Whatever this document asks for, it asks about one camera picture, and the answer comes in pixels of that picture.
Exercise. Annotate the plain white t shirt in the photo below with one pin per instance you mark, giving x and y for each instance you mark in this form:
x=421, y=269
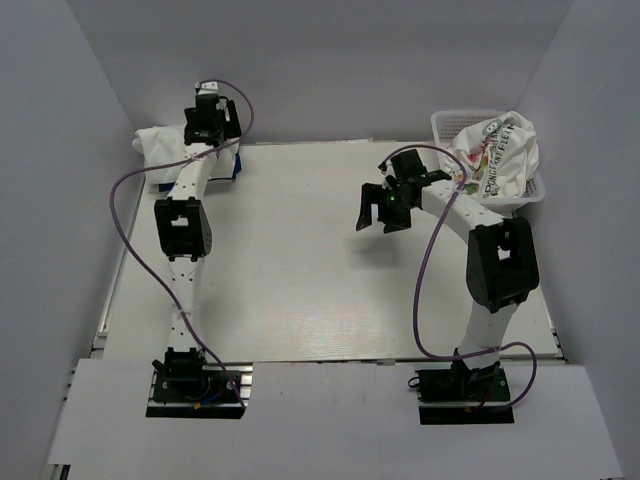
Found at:
x=163, y=145

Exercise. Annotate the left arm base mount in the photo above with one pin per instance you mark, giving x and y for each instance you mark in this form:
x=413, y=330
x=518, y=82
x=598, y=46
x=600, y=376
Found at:
x=208, y=395

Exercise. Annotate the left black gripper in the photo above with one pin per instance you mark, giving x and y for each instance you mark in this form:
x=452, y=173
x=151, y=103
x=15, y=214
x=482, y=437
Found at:
x=229, y=126

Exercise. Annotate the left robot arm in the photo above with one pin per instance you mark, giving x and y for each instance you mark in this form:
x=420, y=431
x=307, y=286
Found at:
x=186, y=237

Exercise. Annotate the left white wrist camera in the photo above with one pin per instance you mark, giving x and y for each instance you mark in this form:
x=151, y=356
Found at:
x=208, y=87

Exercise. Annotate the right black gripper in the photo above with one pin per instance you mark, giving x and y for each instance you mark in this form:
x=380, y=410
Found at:
x=376, y=194

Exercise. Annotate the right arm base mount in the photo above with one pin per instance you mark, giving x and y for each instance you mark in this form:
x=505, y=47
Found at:
x=444, y=399

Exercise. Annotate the white plastic basket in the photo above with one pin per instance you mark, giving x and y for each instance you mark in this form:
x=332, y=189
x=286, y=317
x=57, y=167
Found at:
x=530, y=195

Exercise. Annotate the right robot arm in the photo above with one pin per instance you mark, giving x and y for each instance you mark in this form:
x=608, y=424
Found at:
x=501, y=266

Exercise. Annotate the white printed t shirt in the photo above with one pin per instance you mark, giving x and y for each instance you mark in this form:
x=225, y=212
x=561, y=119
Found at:
x=495, y=160

